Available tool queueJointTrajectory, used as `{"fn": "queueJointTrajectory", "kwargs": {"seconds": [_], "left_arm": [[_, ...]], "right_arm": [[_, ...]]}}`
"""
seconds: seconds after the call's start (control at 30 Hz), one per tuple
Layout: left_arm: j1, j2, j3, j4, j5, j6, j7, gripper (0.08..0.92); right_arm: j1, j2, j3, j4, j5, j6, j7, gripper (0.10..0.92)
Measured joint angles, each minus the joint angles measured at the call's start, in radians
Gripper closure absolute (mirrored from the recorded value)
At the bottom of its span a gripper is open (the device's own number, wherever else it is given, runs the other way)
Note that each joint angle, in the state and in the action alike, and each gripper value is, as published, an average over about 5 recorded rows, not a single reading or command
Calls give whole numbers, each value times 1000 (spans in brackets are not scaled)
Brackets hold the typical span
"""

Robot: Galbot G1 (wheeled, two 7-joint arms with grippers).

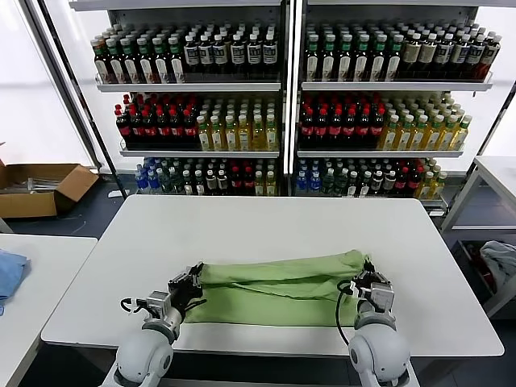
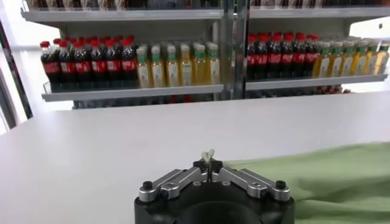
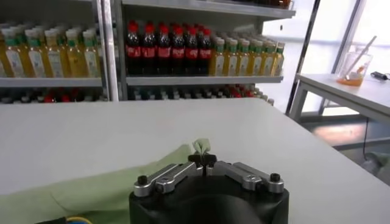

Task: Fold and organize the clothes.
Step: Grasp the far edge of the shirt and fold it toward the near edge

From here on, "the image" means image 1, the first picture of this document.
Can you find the black window frame pole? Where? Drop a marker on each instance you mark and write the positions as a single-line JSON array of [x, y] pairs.
[[71, 88], [496, 121]]

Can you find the brown cardboard box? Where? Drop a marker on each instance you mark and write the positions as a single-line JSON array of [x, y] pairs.
[[28, 205]]

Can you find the dark bottle beige label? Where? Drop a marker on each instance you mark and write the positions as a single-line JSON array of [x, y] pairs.
[[410, 54], [427, 54]]

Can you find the dark bottle red label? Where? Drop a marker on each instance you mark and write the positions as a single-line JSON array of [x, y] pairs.
[[401, 183], [248, 183], [236, 183], [413, 183]]

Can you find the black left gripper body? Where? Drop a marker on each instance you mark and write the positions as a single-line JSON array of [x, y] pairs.
[[186, 294]]

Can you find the cola bottle red cap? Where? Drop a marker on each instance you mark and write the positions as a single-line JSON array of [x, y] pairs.
[[163, 130], [321, 129], [377, 129], [149, 130], [363, 129], [349, 129], [190, 130], [122, 129], [335, 129], [176, 130], [307, 129], [136, 130]]

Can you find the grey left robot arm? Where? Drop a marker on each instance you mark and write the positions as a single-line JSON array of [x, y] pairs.
[[141, 359]]

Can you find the small white floor object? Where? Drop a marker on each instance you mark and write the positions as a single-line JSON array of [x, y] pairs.
[[114, 194]]

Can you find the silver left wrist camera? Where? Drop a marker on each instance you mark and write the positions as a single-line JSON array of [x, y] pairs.
[[158, 302]]

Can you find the green polo shirt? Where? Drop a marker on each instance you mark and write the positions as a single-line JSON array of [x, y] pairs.
[[274, 306]]

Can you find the blue cloth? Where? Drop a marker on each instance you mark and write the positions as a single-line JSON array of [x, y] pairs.
[[12, 274]]

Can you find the white framed side table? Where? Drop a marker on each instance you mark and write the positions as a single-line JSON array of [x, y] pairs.
[[498, 169]]

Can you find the clear plastic packets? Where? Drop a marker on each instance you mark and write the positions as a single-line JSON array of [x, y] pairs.
[[36, 184]]

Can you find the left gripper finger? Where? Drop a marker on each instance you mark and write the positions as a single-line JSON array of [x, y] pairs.
[[181, 276], [198, 276]]

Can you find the clear green drink bottle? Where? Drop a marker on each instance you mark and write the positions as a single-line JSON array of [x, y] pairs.
[[342, 184], [176, 182], [329, 184]]

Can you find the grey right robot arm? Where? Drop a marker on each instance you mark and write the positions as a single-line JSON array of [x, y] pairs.
[[379, 354]]

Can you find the black bottle blue white label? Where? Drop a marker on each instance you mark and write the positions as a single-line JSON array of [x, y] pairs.
[[219, 53], [192, 54], [254, 53], [206, 54], [238, 53], [269, 53], [443, 54], [475, 54], [459, 54]]

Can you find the dark bottle white vertical label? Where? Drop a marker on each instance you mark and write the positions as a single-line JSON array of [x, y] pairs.
[[394, 60], [116, 64], [345, 60], [101, 64], [378, 60], [311, 60], [146, 64], [362, 60], [131, 64], [161, 64], [176, 64], [328, 60]]

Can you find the white grey cloth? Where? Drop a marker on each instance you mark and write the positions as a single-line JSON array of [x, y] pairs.
[[500, 262]]

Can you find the reddish bottle blue white label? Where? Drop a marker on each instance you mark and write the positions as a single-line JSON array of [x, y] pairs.
[[489, 56]]

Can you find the red fabric item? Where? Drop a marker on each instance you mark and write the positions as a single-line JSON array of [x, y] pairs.
[[481, 270]]

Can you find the grey metal shelf unit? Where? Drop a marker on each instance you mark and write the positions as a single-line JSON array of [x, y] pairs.
[[189, 87], [395, 86]]

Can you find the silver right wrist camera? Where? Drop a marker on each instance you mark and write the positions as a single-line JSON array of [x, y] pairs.
[[381, 296]]

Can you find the dark bottle white cap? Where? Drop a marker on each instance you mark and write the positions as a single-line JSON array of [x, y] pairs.
[[188, 184], [200, 184], [353, 186], [389, 184], [377, 184], [222, 183], [211, 183], [364, 186]]

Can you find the yellow drink bottle green neck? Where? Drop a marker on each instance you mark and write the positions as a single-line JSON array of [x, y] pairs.
[[461, 135], [258, 136], [433, 136], [217, 137], [204, 137], [244, 137], [231, 137], [389, 136], [404, 136], [272, 136], [438, 187], [447, 136], [260, 185], [271, 185], [425, 187], [418, 136]]

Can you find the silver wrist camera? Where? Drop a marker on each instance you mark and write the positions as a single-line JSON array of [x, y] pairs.
[[381, 296], [158, 302]]

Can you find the blue drink bottle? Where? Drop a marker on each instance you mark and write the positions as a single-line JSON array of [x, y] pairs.
[[314, 184], [301, 184], [140, 180], [152, 180]]

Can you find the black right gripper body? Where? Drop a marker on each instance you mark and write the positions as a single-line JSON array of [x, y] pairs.
[[371, 279]]

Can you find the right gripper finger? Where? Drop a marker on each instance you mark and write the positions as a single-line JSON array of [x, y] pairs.
[[364, 271], [375, 270]]

